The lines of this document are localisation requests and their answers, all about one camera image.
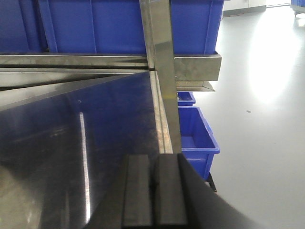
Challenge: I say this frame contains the blue bin lower shelf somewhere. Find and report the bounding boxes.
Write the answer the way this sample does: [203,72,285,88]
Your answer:
[178,106,220,180]

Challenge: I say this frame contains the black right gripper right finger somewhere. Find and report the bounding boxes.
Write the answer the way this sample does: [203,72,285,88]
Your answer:
[153,154,187,226]

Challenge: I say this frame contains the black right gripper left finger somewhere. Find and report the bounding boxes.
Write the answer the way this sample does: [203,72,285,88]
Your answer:
[122,155,152,227]

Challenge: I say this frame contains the small blue bin behind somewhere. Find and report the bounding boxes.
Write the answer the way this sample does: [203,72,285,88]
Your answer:
[177,91,196,106]

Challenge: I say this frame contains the stainless steel shelf frame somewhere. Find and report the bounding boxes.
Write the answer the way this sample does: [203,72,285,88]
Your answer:
[0,0,223,155]

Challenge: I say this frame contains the large blue bin on shelf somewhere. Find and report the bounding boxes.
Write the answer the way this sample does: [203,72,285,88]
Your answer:
[0,0,224,54]

